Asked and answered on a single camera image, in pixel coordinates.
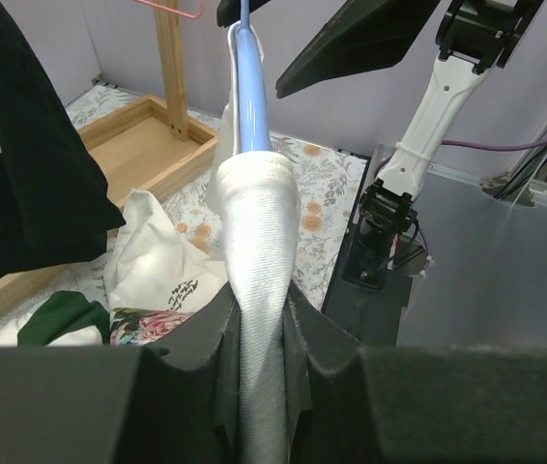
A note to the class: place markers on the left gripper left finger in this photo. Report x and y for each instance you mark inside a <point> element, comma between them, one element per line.
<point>171,401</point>

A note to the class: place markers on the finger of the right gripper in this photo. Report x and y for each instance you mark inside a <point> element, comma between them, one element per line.
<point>228,12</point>

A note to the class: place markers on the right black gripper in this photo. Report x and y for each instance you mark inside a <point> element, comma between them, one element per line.
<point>366,36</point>

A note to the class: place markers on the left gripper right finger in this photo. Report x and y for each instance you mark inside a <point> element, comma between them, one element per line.
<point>348,402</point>

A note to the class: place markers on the pink wire hanger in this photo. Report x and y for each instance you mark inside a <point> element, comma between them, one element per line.
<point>158,5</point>

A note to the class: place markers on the light blue hanger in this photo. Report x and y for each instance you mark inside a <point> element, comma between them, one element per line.
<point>253,116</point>

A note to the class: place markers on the dark green t shirt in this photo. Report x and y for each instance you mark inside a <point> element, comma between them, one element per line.
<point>155,275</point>

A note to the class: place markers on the white t shirt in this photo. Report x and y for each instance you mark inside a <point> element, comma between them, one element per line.
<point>256,196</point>

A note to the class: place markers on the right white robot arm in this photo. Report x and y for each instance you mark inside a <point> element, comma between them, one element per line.
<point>451,83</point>

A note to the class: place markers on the black t shirt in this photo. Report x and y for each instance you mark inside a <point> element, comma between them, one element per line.
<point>54,207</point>

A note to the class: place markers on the right wooden clothes rack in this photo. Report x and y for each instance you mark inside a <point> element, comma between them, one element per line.
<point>151,144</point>

